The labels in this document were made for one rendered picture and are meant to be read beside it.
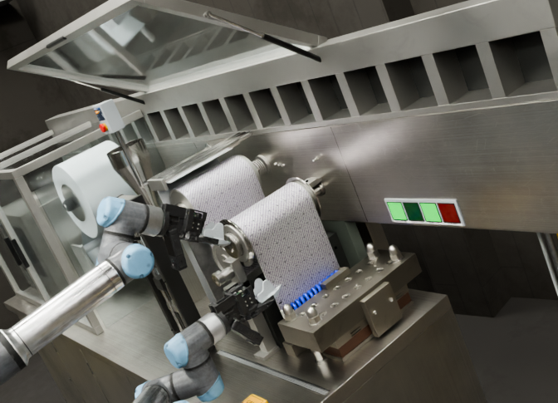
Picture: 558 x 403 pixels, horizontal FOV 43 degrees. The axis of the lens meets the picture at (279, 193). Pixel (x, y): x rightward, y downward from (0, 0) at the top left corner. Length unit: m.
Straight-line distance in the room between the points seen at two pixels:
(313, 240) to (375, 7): 1.45
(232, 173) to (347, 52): 0.59
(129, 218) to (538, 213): 0.94
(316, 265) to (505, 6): 0.94
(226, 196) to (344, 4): 1.43
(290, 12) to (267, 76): 1.73
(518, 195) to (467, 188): 0.14
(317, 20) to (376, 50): 1.98
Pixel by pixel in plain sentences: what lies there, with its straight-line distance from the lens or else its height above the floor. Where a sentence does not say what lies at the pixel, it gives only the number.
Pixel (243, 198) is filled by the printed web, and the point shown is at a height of 1.30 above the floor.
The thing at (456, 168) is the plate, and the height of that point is 1.30.
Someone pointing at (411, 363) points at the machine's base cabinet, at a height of 0.81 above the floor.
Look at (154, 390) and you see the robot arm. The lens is 1.85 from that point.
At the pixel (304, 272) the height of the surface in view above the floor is 1.09.
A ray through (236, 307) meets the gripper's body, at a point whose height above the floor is 1.13.
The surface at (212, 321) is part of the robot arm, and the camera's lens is 1.85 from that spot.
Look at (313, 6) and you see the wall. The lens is 3.68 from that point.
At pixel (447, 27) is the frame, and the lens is 1.57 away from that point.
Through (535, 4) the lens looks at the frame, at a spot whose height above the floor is 1.63.
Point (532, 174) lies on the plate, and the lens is 1.59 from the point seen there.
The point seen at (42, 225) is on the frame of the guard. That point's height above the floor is 1.38.
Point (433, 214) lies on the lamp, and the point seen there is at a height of 1.18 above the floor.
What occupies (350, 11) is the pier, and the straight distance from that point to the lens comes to 3.30.
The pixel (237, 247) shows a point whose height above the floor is 1.25.
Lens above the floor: 1.84
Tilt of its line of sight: 15 degrees down
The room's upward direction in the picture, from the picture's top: 23 degrees counter-clockwise
